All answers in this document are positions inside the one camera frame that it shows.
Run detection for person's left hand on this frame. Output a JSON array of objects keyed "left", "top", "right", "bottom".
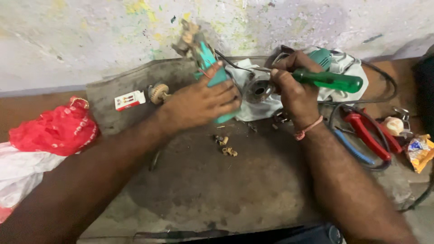
[{"left": 159, "top": 61, "right": 242, "bottom": 134}]

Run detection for person's right hand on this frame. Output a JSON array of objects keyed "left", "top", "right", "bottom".
[{"left": 270, "top": 50, "right": 325, "bottom": 128}]

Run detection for green handle screwdriver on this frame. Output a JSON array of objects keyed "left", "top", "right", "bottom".
[{"left": 250, "top": 67, "right": 363, "bottom": 94}]

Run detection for teal angle grinder body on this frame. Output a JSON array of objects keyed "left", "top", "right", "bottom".
[{"left": 172, "top": 19, "right": 241, "bottom": 124}]

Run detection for teal grinder rear cover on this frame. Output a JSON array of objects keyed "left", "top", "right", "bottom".
[{"left": 307, "top": 48, "right": 333, "bottom": 71}]

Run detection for metal gear housing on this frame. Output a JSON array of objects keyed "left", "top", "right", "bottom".
[{"left": 243, "top": 73, "right": 276, "bottom": 104}]

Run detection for small metal screws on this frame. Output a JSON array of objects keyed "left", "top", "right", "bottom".
[{"left": 271, "top": 110, "right": 292, "bottom": 130}]

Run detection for white cloth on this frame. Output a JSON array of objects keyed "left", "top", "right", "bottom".
[{"left": 224, "top": 47, "right": 369, "bottom": 122}]

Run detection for pink wrist thread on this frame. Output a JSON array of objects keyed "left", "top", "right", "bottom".
[{"left": 294, "top": 115, "right": 324, "bottom": 141}]

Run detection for brass small parts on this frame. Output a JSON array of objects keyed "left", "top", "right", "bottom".
[{"left": 214, "top": 135, "right": 238, "bottom": 157}]

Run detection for cream round object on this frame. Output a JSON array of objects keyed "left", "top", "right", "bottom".
[{"left": 384, "top": 117, "right": 405, "bottom": 137}]

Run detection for grey stone work slab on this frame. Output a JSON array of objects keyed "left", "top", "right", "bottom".
[{"left": 77, "top": 56, "right": 416, "bottom": 239}]

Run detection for beige armature gear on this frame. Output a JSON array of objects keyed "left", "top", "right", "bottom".
[{"left": 148, "top": 83, "right": 172, "bottom": 105}]

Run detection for yellow snack wrapper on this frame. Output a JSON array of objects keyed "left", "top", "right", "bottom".
[{"left": 404, "top": 134, "right": 434, "bottom": 174}]

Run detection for white red small box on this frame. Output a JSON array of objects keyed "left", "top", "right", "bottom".
[{"left": 114, "top": 90, "right": 146, "bottom": 112}]

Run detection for person's dark trousers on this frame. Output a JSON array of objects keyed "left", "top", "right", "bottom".
[{"left": 163, "top": 224, "right": 344, "bottom": 244}]

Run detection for red plastic bag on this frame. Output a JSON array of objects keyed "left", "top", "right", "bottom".
[{"left": 9, "top": 96, "right": 99, "bottom": 157}]

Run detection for white plastic sheet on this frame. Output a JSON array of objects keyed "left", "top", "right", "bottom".
[{"left": 0, "top": 142, "right": 68, "bottom": 224}]

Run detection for black power cable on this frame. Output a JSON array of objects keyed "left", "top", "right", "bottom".
[{"left": 319, "top": 60, "right": 434, "bottom": 213}]

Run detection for blue handle tool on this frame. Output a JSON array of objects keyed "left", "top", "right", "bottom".
[{"left": 334, "top": 129, "right": 376, "bottom": 166}]

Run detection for red handle pliers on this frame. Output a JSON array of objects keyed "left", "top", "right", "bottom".
[{"left": 343, "top": 108, "right": 403, "bottom": 162}]

